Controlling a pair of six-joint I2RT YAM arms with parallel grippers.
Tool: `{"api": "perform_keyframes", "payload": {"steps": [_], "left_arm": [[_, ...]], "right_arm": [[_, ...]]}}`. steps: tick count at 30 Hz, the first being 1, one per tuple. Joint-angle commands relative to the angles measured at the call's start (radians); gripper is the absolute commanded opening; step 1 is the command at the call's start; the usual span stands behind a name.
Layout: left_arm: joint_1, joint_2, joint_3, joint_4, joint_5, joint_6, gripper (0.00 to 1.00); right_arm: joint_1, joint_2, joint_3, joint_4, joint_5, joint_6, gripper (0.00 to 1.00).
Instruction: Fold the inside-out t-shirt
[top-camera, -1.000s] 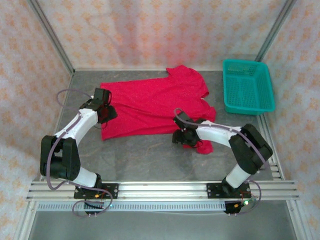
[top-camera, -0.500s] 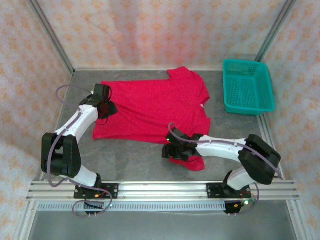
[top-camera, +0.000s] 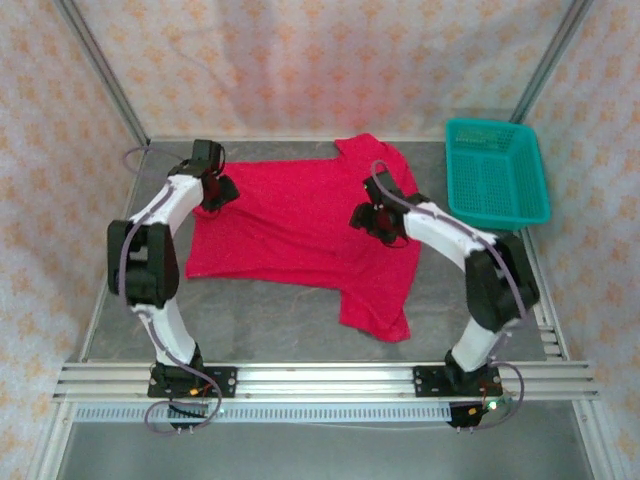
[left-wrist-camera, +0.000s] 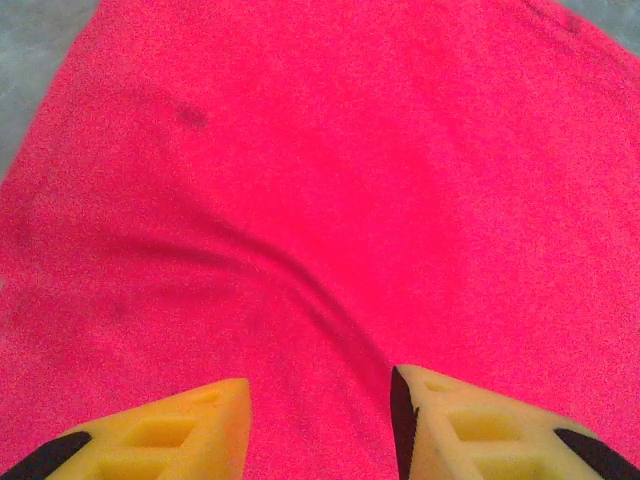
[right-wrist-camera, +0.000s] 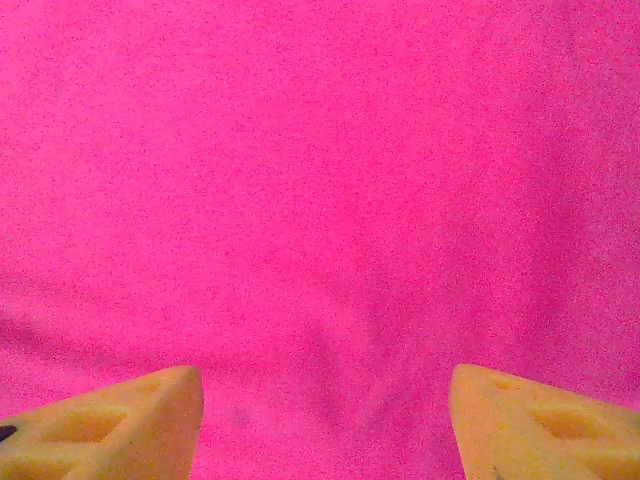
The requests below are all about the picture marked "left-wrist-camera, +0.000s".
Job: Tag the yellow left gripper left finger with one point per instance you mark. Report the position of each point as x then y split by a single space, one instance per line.
210 440

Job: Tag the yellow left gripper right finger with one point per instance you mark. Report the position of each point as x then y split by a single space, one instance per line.
450 450

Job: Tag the red t-shirt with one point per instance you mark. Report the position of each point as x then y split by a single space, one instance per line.
320 190

